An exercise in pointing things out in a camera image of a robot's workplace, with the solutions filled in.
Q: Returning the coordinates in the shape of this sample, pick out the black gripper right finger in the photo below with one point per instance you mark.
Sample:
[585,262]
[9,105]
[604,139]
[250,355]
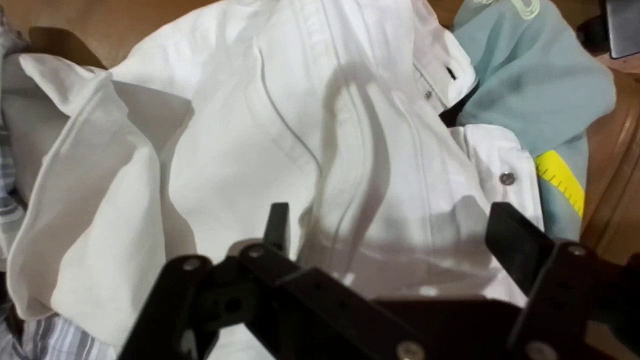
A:
[560,293]

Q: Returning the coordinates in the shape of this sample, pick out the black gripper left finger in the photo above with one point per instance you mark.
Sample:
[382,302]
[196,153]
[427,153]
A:
[193,306]

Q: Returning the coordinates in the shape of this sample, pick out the white shirt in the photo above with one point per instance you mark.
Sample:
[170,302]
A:
[252,133]

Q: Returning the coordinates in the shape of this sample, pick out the light blue garment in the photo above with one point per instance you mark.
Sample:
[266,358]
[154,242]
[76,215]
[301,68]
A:
[532,87]

